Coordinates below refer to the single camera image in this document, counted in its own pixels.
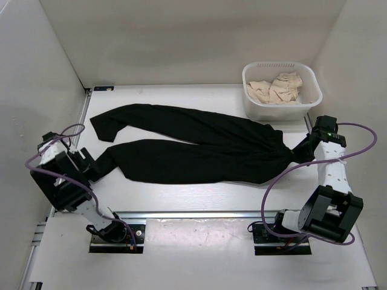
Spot black trousers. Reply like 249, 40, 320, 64
91, 104, 296, 184

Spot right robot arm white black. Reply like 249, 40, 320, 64
272, 115, 363, 243

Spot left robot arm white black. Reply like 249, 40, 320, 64
30, 132, 130, 243

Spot beige trousers in basket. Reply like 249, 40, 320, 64
247, 72, 303, 105

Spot white plastic basket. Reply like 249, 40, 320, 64
242, 62, 323, 121

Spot black label sticker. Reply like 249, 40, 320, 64
93, 86, 114, 91

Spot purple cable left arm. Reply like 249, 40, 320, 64
25, 123, 140, 247

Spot aluminium frame rail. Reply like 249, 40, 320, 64
18, 87, 379, 290

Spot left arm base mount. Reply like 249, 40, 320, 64
86, 224, 146, 254

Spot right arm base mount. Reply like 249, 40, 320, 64
247, 211, 312, 256

